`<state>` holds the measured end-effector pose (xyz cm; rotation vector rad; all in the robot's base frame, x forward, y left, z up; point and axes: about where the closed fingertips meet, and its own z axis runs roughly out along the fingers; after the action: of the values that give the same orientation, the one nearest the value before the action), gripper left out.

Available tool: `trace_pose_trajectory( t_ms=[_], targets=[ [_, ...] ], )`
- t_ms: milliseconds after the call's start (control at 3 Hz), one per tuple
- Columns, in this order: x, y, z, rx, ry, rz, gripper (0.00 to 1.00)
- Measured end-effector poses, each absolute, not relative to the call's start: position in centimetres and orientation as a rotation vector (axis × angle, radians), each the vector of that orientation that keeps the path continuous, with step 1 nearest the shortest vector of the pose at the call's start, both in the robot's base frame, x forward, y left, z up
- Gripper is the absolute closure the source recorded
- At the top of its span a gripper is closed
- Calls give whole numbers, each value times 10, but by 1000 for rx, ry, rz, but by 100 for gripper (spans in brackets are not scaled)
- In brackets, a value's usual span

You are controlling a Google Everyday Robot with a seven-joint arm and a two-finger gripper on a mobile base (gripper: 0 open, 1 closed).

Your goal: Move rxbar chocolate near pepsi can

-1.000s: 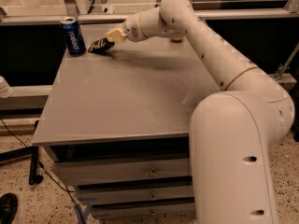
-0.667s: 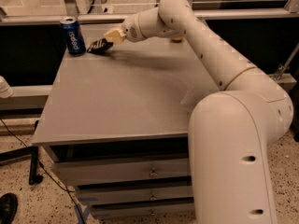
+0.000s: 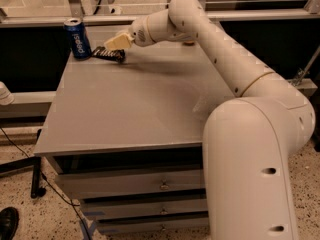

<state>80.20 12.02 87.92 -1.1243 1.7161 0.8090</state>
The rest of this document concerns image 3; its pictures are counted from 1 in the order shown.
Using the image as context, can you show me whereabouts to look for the grey metal frame rail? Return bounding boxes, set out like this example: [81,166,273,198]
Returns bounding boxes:
[0,0,320,27]

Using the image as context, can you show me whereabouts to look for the blue pepsi can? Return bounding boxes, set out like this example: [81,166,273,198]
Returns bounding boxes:
[64,18,91,60]

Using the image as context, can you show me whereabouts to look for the black floor cable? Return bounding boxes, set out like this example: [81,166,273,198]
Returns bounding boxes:
[0,126,93,240]

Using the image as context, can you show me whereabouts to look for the grey drawer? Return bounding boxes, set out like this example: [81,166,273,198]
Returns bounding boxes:
[55,166,204,199]
[97,213,209,235]
[81,199,207,220]

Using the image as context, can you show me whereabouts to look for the grey drawer cabinet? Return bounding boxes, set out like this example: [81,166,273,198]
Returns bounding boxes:
[34,42,233,225]

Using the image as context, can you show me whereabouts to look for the white bottle at left edge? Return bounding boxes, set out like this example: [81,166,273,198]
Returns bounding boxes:
[0,81,14,105]

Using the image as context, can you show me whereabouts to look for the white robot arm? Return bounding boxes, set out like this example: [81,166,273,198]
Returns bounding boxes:
[104,0,316,240]

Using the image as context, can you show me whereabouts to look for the middle grey drawer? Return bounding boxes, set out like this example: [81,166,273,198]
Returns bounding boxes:
[81,199,207,220]

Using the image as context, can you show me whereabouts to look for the orange fruit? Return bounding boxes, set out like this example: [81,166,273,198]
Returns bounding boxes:
[184,41,195,46]

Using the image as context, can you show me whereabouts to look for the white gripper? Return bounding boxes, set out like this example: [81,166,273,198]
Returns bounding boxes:
[104,16,155,50]

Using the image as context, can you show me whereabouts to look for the black shoe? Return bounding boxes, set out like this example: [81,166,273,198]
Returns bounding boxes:
[0,207,19,240]

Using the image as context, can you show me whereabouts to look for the black rxbar chocolate wrapper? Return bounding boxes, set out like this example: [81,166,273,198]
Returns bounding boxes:
[92,46,126,63]

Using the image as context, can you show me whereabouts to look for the top grey drawer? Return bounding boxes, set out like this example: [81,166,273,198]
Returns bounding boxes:
[55,166,204,199]

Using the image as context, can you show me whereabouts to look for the black metal stand leg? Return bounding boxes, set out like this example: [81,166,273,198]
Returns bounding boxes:
[0,129,47,199]

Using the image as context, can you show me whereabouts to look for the bottom grey drawer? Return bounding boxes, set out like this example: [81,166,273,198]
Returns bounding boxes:
[97,213,209,235]

